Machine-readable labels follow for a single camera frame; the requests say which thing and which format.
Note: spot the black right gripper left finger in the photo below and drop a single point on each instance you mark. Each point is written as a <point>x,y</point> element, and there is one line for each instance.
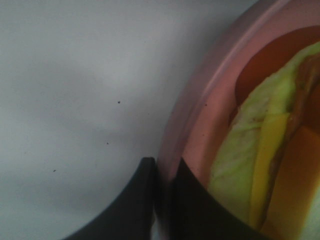
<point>130,215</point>

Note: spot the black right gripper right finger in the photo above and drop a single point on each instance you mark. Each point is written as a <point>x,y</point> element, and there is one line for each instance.
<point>196,215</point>

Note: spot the sandwich with lettuce and cheese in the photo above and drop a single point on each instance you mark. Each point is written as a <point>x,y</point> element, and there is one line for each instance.
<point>266,172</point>

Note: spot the pink round plate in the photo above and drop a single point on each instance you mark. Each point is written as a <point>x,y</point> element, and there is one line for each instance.
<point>256,45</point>

